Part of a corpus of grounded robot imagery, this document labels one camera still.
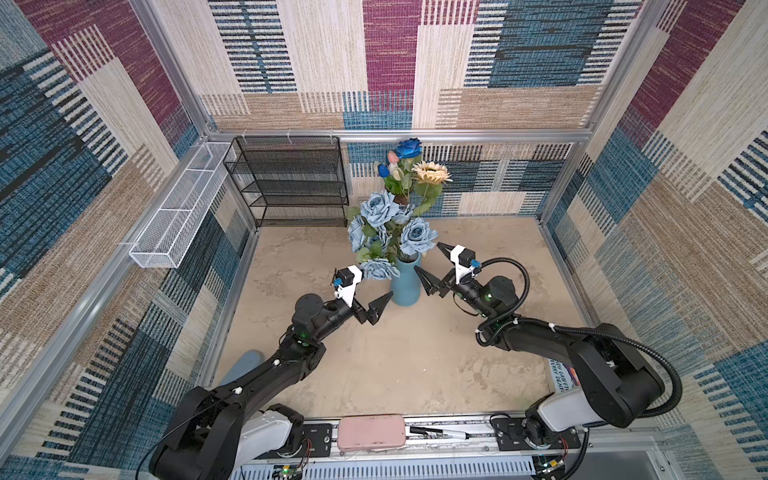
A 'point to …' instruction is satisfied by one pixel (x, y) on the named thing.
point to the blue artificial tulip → (383, 170)
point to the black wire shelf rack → (291, 181)
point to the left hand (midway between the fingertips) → (379, 278)
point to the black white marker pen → (440, 432)
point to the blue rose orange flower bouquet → (387, 226)
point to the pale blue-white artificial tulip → (393, 170)
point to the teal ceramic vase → (406, 289)
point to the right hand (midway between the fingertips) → (427, 257)
